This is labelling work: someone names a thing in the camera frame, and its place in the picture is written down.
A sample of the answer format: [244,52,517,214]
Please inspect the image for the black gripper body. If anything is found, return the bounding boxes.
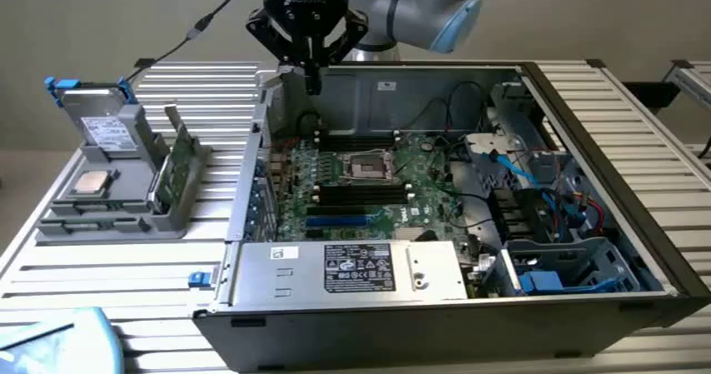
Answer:
[262,0,349,38]

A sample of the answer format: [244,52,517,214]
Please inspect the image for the black RAM slot bank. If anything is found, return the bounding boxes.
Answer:
[314,130,401,152]
[310,182,414,207]

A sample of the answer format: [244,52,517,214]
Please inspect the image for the green RAM stick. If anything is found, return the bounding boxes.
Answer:
[52,200,146,213]

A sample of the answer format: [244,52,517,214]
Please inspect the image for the CPU socket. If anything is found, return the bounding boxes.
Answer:
[332,151,401,183]

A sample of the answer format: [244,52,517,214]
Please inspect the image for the hard disk with blue carrier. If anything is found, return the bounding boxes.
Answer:
[42,76,140,151]

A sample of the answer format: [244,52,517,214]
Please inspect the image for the green graphics card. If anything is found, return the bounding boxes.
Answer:
[149,104,196,216]

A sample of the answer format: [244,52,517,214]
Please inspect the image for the silver drive cage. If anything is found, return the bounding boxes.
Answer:
[462,80,570,173]

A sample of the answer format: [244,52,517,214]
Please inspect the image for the green motherboard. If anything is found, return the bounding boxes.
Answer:
[264,132,473,244]

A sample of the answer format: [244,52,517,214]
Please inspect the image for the blue expansion slot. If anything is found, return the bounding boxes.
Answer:
[302,217,368,228]

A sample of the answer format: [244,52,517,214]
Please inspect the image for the silver CPU chip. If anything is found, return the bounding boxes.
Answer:
[73,170,116,195]

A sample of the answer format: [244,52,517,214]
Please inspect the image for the grey parts rack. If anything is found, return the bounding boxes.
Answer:
[36,106,216,242]

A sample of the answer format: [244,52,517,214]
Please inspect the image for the silver power supply unit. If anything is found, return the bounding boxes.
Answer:
[229,240,468,307]

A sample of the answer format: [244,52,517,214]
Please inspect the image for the blue case latch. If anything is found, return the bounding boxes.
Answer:
[186,268,216,288]

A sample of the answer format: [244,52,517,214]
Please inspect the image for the metal slat side table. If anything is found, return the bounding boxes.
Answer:
[665,59,711,112]

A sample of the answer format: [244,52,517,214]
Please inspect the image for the grey disk bay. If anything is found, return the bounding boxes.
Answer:
[496,236,648,298]

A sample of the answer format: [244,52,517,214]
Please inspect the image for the black open PC case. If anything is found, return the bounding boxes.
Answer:
[190,59,711,373]

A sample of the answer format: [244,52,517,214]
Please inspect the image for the blue plastic object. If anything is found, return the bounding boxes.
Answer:
[0,306,124,374]

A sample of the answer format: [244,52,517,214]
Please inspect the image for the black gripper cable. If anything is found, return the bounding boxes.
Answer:
[124,0,254,84]

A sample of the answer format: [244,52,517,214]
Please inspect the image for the black looped wire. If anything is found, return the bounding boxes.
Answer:
[408,81,484,136]

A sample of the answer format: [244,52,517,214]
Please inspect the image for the blue SATA wire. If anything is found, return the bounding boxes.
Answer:
[486,151,561,233]

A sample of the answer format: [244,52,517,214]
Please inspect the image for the red wire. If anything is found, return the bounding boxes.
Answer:
[576,192,612,232]

